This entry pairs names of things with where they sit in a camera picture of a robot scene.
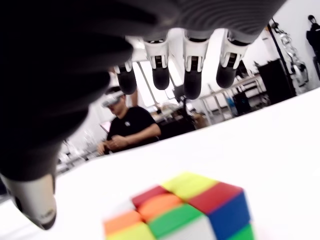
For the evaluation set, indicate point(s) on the black cabinet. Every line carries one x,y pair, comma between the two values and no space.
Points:
275,80

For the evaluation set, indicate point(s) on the standing person in black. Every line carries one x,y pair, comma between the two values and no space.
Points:
313,35

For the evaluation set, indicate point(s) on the seated person in black shirt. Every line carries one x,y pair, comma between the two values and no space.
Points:
132,125

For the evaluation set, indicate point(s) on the silver white humanoid robot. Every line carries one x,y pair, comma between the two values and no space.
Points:
295,62

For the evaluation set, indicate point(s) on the white VR headset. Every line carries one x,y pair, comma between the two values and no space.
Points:
111,100

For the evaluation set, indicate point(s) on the multicoloured Rubik's cube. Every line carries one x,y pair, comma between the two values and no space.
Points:
190,212

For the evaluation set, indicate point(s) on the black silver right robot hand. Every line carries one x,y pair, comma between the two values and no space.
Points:
50,87

